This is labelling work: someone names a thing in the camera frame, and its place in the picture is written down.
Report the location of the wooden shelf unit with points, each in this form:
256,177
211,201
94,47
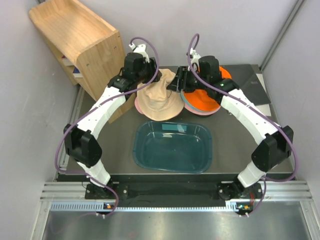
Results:
95,47

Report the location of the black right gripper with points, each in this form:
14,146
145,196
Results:
180,82

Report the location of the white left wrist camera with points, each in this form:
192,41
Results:
140,49

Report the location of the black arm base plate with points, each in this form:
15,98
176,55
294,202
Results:
213,190

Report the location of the teal plastic basin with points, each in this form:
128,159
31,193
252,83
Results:
179,147

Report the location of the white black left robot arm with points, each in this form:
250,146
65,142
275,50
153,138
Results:
139,73

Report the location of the orange bucket hat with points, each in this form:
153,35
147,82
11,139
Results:
201,100

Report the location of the light pink bucket hat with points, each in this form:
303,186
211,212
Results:
200,112

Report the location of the aluminium frame rail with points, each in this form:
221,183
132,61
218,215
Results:
286,210

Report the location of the peach bucket hat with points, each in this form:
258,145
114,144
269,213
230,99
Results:
156,102

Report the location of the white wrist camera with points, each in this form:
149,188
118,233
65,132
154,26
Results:
193,58
140,49

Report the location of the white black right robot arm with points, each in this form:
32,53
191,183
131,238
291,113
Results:
274,143

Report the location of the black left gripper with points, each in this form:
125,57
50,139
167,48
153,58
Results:
152,68

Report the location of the turquoise bucket hat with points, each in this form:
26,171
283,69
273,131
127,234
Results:
187,105

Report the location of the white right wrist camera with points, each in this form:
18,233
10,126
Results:
193,58

